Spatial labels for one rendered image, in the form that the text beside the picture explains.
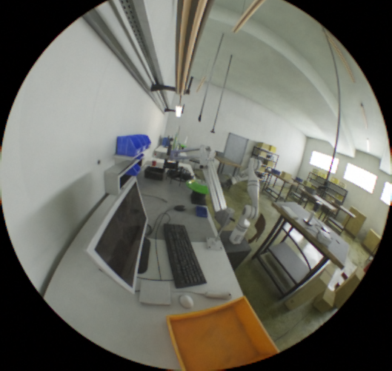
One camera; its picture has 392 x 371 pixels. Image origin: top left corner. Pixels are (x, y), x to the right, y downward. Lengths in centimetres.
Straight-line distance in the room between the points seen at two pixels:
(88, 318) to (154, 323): 26
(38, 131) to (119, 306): 73
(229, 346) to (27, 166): 99
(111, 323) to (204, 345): 34
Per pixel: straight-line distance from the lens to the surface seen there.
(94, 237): 37
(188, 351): 62
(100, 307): 65
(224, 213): 68
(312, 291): 192
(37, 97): 62
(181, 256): 70
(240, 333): 69
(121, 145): 123
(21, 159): 60
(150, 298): 58
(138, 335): 61
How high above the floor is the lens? 152
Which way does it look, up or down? 17 degrees down
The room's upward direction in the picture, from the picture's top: 14 degrees clockwise
